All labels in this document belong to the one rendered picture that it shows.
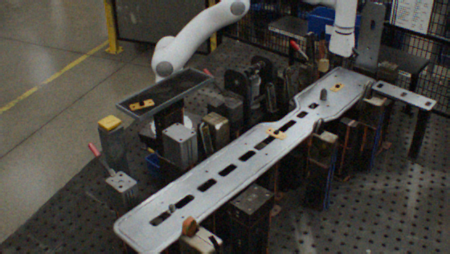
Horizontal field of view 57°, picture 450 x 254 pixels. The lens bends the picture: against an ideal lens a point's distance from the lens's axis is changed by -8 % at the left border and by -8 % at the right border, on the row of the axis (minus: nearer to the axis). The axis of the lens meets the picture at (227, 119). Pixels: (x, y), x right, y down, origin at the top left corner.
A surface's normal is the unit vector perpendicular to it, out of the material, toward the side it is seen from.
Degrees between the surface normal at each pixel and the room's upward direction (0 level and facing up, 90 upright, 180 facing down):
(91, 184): 0
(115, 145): 90
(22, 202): 0
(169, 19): 94
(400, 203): 0
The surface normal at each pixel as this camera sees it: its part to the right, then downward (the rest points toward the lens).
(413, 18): -0.66, 0.42
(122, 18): -0.46, 0.50
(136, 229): -0.01, -0.83
